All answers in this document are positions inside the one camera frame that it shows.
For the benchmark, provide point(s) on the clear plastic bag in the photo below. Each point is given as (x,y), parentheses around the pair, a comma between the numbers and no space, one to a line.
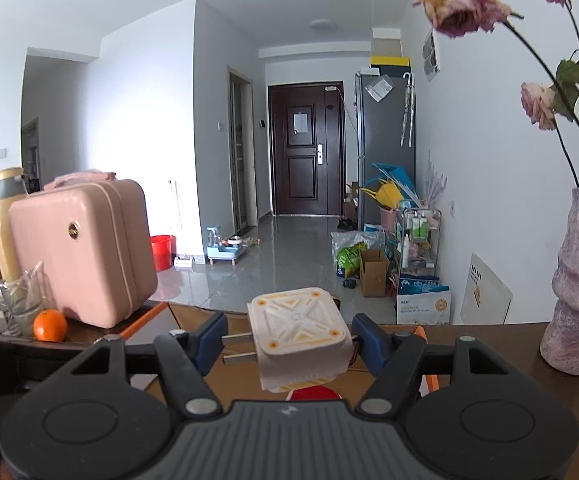
(379,89)

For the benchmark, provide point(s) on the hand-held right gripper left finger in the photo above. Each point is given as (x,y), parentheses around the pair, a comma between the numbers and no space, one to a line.
(209,342)

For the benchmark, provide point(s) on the red and white lint brush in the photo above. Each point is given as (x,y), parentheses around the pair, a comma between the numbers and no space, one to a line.
(319,393)

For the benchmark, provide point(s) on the beige charger plug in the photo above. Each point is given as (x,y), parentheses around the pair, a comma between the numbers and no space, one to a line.
(299,330)

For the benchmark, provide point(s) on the white board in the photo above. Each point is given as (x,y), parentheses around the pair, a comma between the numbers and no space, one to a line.
(487,292)

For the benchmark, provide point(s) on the clear glass jug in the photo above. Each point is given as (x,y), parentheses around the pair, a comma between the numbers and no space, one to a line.
(19,300)

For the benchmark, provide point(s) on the bunch of dried pink roses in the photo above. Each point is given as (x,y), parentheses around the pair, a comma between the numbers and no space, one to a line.
(464,5)

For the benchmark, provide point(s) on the yellow thermos jug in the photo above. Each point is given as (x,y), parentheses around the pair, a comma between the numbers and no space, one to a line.
(7,220)

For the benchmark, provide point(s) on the clear folded umbrella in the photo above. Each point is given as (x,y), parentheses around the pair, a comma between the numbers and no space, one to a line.
(407,110)

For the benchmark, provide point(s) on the yellow and black box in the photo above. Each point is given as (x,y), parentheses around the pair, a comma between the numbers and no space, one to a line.
(392,62)

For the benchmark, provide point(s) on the orange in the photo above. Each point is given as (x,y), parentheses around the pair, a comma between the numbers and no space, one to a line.
(50,326)

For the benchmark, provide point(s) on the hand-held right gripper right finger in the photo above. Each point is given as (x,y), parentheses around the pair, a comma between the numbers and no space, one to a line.
(369,345)

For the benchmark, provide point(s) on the blue pet water fountain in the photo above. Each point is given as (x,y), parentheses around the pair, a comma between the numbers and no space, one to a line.
(224,247)

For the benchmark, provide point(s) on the red bucket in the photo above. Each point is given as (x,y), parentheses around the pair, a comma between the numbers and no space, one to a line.
(162,255)

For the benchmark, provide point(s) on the red cardboard box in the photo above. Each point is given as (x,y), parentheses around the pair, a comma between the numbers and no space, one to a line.
(189,317)

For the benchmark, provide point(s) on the round ceiling lamp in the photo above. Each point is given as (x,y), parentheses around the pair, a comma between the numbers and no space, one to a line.
(324,24)

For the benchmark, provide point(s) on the pink suitcase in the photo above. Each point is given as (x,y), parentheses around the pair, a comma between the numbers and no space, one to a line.
(84,250)

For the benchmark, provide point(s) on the green snack bag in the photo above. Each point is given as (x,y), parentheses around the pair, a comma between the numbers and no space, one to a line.
(349,257)

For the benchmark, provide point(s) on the yellow plastic object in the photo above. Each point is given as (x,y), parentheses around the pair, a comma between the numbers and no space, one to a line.
(387,195)

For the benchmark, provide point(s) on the pink bucket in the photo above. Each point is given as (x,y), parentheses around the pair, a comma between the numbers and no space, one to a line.
(389,217)

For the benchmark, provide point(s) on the black shoes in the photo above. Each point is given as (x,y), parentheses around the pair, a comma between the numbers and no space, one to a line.
(345,224)

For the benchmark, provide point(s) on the blue plastic frame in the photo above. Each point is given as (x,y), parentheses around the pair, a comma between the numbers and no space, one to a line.
(394,172)

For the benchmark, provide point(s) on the blue and white carton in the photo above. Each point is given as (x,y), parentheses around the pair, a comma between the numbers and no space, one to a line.
(422,302)

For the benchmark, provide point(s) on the sliding glass door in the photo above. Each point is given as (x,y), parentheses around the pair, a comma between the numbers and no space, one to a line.
(242,150)

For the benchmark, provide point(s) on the pale purple dried stems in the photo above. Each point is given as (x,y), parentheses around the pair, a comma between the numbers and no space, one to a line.
(437,180)

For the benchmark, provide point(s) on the dark brown entrance door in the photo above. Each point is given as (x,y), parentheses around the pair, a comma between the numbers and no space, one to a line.
(304,160)

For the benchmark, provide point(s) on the metal storage cart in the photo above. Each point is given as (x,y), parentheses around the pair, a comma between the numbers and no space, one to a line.
(419,245)

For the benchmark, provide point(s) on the grey refrigerator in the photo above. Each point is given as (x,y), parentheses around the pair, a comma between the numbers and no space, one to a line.
(384,135)

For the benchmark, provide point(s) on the brown cardboard box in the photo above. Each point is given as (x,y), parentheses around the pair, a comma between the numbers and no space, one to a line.
(374,275)

